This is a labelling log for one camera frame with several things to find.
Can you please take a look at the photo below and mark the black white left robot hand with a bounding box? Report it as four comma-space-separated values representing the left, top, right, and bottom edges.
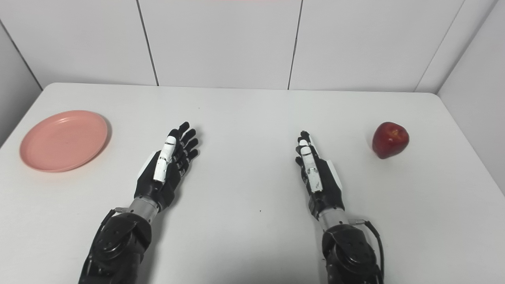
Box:
134, 121, 199, 211

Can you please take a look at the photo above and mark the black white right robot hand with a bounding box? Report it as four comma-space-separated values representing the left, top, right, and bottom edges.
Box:
295, 131, 345, 220

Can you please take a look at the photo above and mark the red apple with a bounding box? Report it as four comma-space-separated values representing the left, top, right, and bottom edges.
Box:
372, 121, 410, 159

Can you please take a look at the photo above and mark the pink round plate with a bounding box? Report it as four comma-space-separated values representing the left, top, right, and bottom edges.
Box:
20, 110, 108, 173

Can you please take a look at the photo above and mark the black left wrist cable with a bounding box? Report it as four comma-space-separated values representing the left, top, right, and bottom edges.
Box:
95, 208, 129, 237

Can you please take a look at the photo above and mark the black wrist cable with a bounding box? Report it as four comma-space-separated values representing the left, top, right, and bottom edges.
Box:
353, 219, 385, 284
95, 208, 129, 237

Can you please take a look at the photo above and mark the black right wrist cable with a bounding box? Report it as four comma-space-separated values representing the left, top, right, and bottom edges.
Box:
353, 219, 385, 284

